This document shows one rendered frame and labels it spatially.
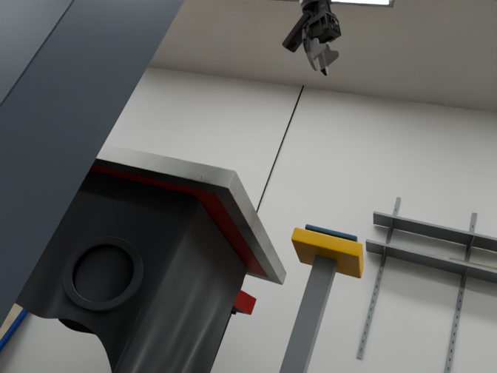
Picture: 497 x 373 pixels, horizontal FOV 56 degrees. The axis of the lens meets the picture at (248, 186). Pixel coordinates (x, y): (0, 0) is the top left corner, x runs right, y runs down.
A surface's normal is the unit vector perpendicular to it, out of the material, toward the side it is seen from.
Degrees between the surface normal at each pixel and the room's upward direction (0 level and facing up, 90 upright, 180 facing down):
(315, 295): 90
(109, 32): 90
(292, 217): 90
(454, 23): 180
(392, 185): 90
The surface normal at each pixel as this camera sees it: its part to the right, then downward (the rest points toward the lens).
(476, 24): -0.34, 0.86
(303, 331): -0.23, -0.47
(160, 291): 0.88, 0.22
